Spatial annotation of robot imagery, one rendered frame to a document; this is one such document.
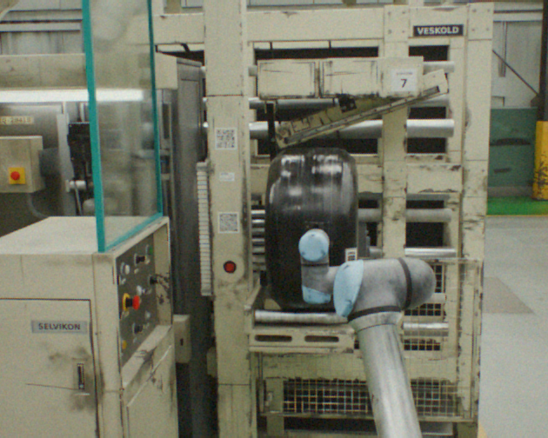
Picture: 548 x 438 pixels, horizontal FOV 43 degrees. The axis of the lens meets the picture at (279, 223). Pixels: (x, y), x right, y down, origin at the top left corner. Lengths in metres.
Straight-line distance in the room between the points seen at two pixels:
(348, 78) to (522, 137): 9.29
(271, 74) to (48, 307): 1.23
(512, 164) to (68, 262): 10.36
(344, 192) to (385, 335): 0.85
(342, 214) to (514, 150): 9.66
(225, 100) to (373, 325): 1.16
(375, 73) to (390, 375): 1.43
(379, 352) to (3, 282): 0.99
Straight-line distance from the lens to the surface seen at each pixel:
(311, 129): 2.75
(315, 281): 1.86
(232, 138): 2.39
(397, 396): 1.45
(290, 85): 2.62
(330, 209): 2.20
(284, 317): 2.40
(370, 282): 1.47
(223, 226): 2.43
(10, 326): 1.95
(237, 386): 2.60
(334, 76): 2.61
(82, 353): 1.90
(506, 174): 11.78
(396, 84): 2.62
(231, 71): 2.39
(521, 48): 11.85
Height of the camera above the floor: 1.65
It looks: 10 degrees down
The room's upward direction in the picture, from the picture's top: 1 degrees counter-clockwise
